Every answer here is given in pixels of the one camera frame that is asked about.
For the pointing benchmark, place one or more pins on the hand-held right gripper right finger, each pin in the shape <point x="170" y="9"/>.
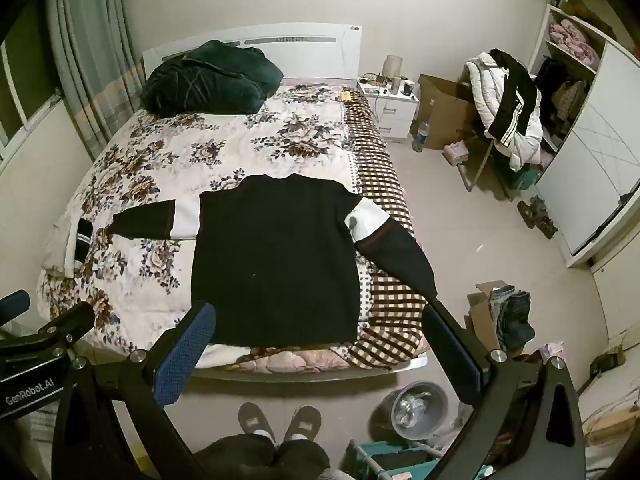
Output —
<point x="462" y="360"/>

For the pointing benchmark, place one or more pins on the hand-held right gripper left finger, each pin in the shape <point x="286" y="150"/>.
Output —
<point x="184" y="355"/>

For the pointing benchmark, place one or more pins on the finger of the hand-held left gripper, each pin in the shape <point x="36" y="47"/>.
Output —
<point x="12" y="306"/>
<point x="72" y="322"/>

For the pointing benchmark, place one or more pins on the white and black sock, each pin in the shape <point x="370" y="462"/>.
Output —
<point x="275" y="260"/>

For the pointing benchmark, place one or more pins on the dark hanging clothes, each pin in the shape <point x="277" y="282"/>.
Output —
<point x="550" y="82"/>

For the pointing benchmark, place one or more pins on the small cardboard box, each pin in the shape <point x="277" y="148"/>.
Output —
<point x="480" y="320"/>

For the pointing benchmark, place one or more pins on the grey trash bin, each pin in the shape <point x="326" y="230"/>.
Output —
<point x="419" y="410"/>

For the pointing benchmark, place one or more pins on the blue jeans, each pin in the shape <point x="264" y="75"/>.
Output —
<point x="515" y="315"/>

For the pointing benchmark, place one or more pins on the grey slipper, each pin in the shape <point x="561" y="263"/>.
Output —
<point x="302" y="422"/>
<point x="255" y="420"/>

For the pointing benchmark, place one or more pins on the person's left leg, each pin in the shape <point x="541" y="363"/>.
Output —
<point x="235" y="460"/>

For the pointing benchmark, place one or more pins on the person's leg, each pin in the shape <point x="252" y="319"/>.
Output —
<point x="302" y="462"/>
<point x="235" y="460"/>

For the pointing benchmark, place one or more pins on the teal plastic basket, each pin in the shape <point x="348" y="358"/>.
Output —
<point x="390" y="460"/>

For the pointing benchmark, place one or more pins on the dark shoe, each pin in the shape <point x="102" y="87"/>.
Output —
<point x="546" y="225"/>
<point x="527" y="212"/>

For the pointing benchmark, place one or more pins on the person's right leg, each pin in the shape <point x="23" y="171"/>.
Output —
<point x="302" y="462"/>

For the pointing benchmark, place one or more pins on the floral blanket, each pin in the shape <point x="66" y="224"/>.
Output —
<point x="150" y="160"/>

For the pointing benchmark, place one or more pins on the chair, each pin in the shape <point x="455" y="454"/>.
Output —
<point x="480" y="170"/>

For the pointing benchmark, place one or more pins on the green storage box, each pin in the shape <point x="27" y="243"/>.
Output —
<point x="525" y="177"/>

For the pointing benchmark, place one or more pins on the brown checked blanket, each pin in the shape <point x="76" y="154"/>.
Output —
<point x="380" y="175"/>

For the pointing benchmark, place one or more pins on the pink tissue pack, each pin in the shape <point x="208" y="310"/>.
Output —
<point x="456" y="154"/>

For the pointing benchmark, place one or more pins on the window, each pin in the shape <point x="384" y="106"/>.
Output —
<point x="15" y="95"/>

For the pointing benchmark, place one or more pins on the plastic water bottle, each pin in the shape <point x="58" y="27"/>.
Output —
<point x="423" y="136"/>

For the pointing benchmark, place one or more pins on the white wardrobe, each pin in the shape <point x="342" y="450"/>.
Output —
<point x="590" y="160"/>

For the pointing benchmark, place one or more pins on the white nightstand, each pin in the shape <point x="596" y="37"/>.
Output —
<point x="395" y="115"/>

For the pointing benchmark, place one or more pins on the large cardboard box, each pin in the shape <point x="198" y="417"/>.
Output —
<point x="445" y="105"/>

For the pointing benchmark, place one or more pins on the grey curtain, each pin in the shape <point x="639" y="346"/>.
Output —
<point x="85" y="60"/>

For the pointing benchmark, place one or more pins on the white padded jacket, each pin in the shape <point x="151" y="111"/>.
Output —
<point x="482" y="90"/>

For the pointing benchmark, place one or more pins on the black jacket with white stripes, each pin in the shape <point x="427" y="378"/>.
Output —
<point x="517" y="90"/>

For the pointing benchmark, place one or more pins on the dark green pillow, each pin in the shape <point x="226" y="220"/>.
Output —
<point x="210" y="80"/>

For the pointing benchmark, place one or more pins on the black cup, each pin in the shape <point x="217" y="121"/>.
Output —
<point x="409" y="88"/>

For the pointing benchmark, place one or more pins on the beige hanging garment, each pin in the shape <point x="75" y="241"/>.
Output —
<point x="569" y="100"/>

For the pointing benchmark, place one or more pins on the beige table lamp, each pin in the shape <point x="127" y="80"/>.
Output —
<point x="393" y="65"/>

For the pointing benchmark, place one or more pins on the pink quilt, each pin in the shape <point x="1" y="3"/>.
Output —
<point x="572" y="37"/>

